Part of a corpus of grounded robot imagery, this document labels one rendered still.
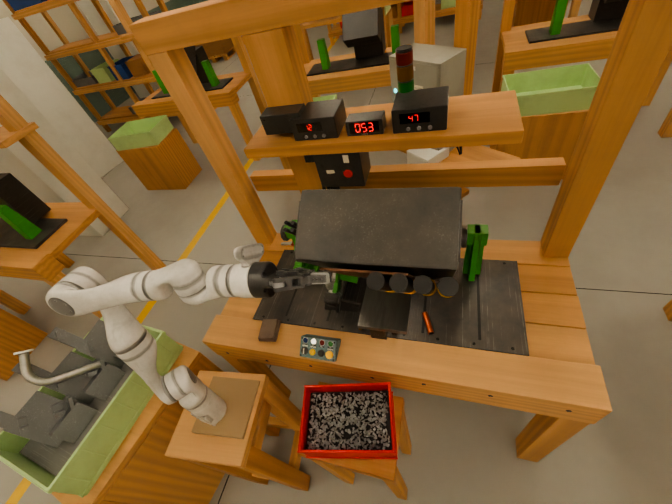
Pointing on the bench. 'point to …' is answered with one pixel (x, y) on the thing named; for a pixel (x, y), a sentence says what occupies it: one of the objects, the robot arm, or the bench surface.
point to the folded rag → (269, 330)
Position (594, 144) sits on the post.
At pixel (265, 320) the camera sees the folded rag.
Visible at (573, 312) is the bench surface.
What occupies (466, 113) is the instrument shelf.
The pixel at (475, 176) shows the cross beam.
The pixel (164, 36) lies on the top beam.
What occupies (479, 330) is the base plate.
